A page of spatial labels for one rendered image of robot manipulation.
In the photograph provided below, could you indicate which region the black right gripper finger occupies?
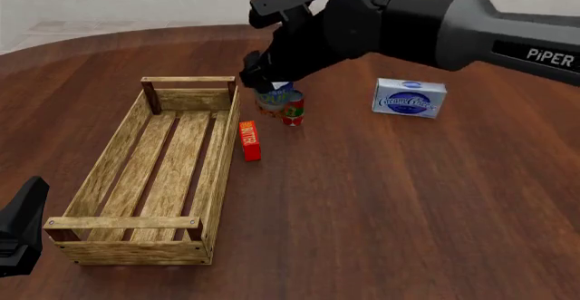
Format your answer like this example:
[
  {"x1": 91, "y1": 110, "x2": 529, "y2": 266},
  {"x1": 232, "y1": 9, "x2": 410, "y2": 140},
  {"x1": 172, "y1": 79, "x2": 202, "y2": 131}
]
[{"x1": 251, "y1": 79, "x2": 285, "y2": 92}]

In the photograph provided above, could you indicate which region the wooden slat tray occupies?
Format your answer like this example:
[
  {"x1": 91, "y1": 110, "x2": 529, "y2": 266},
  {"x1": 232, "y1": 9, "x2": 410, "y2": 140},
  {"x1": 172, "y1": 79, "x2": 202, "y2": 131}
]
[{"x1": 43, "y1": 75, "x2": 242, "y2": 267}]

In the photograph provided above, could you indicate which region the red butter box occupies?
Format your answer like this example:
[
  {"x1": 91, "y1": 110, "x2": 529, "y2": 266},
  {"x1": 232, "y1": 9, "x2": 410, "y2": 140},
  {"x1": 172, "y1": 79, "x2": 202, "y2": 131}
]
[{"x1": 238, "y1": 120, "x2": 263, "y2": 162}]

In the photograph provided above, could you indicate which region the alphabet soup can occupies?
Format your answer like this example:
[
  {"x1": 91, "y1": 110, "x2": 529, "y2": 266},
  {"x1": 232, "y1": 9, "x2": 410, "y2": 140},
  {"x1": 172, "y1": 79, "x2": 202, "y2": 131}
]
[{"x1": 254, "y1": 80, "x2": 296, "y2": 119}]

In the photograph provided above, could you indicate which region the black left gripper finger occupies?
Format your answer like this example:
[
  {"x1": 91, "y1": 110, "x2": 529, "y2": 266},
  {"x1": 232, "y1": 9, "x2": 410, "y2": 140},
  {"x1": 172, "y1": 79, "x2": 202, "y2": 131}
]
[{"x1": 0, "y1": 175, "x2": 51, "y2": 248}]

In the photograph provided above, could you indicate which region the blue-white cream cheese box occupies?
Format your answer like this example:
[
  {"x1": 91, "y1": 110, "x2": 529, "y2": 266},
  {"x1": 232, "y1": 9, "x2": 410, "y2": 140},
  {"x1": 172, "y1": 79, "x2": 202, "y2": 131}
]
[{"x1": 371, "y1": 77, "x2": 449, "y2": 120}]

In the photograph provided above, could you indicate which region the red tomato sauce can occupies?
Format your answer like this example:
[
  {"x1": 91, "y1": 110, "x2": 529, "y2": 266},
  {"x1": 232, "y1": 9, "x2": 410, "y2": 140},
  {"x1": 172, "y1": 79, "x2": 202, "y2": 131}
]
[{"x1": 280, "y1": 90, "x2": 305, "y2": 128}]

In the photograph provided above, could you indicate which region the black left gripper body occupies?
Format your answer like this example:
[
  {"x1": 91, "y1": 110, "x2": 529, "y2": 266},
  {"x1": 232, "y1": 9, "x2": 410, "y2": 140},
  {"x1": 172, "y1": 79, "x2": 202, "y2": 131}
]
[{"x1": 0, "y1": 234, "x2": 45, "y2": 278}]

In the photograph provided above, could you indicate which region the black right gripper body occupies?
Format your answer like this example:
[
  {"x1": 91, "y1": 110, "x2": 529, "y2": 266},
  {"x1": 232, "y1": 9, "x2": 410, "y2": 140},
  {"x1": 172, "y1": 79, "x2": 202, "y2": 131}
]
[{"x1": 238, "y1": 50, "x2": 301, "y2": 90}]

